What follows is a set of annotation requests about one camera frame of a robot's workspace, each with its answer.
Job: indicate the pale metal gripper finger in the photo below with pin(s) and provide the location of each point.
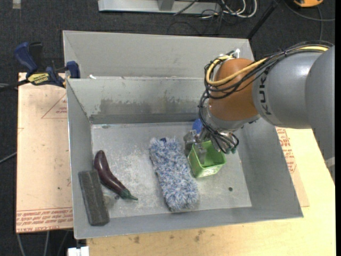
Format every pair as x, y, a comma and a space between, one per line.
190, 139
202, 153

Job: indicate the green square plastic cup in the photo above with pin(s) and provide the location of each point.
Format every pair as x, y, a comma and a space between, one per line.
210, 167

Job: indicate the blue and white fluffy cloth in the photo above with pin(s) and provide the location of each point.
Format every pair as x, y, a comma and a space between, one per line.
173, 172

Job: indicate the grey metal bin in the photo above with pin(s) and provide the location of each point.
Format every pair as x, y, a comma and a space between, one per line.
138, 111

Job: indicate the purple toy eggplant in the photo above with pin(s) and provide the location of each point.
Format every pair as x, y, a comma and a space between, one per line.
108, 173

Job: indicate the dark green flat block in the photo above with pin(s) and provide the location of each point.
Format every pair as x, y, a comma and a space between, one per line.
93, 199

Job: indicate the brown cardboard board, red print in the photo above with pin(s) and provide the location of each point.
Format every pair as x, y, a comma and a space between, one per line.
42, 156

